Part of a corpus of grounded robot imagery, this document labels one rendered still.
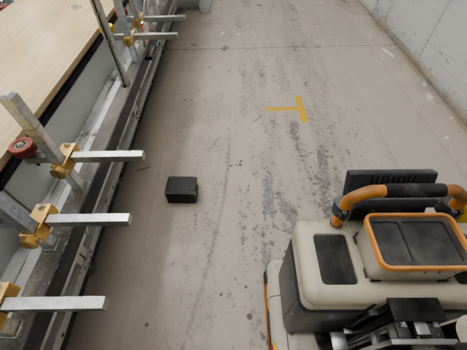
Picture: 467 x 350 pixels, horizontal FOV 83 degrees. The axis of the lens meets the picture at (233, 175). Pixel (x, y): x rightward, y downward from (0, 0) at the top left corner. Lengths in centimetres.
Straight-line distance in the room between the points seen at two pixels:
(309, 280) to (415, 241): 29
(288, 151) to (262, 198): 52
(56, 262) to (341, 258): 90
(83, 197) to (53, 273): 29
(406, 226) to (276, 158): 142
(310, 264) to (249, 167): 134
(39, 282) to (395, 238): 105
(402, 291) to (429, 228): 18
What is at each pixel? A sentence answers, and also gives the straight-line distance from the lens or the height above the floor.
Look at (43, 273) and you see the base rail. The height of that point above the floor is 70.
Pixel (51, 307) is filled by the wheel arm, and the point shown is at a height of 83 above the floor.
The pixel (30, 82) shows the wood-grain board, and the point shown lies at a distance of 156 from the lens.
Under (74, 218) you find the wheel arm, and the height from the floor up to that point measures 82.
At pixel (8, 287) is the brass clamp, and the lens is 96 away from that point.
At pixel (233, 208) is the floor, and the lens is 182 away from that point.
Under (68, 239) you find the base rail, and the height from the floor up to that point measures 70.
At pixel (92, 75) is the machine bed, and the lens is 184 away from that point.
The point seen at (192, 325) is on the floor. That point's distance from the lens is 158.
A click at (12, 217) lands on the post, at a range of 94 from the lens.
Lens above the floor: 154
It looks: 51 degrees down
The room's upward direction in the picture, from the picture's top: 2 degrees counter-clockwise
